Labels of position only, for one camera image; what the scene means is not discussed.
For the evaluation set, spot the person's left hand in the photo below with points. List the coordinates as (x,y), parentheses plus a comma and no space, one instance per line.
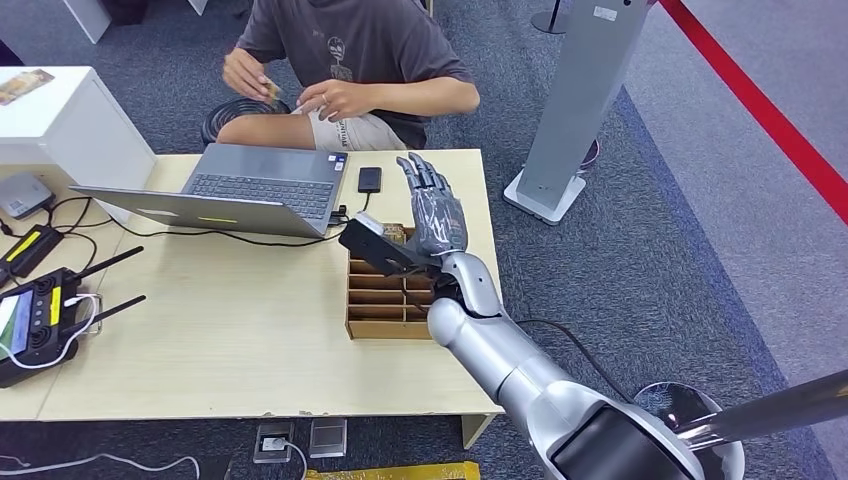
(331,99)

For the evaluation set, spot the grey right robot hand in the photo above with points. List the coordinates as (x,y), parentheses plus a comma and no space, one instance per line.
(437,212)

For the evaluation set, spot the person's right hand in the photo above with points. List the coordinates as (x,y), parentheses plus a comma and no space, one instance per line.
(242,73)

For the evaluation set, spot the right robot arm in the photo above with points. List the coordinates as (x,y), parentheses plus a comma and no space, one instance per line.
(484,344)

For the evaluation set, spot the person's left forearm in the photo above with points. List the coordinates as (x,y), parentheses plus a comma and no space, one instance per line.
(424,99)

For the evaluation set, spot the person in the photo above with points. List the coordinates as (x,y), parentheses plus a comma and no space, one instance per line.
(371,40)

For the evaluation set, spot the wooden card organizer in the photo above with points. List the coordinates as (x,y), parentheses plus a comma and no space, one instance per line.
(384,328)

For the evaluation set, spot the black phone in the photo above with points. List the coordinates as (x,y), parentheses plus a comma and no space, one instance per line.
(370,180)

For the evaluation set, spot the grey laptop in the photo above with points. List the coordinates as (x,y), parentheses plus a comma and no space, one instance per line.
(265,185)

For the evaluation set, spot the white furniture piece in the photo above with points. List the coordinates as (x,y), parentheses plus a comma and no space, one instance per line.
(86,16)

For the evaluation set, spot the white cabinet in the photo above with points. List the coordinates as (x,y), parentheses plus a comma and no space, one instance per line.
(79,132)

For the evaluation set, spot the grey standing panel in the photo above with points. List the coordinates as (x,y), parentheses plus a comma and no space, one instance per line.
(576,99)

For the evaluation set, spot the round stanchion base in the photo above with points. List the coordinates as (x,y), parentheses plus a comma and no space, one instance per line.
(550,23)

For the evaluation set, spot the metal floor socket plate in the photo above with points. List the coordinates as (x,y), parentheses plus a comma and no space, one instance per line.
(328,437)

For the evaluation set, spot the small grey box device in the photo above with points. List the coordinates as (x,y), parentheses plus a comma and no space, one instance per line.
(23,195)

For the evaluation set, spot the yellow strip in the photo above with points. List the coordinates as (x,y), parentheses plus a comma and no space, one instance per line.
(397,472)

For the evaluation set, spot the black and yellow device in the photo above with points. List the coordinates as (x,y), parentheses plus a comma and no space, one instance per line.
(30,250)

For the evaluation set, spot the floor socket with plug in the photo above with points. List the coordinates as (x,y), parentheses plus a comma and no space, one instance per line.
(273,442)

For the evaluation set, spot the black remote controller with antennas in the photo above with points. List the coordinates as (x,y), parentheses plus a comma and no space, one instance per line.
(40,324)

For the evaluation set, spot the red barrier belt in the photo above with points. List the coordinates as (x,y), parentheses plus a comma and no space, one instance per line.
(762,109)

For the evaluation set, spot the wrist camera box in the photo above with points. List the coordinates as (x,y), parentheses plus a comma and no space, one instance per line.
(371,245)

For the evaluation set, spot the chrome stanchion post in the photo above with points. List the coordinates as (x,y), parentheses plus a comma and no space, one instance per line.
(762,407)

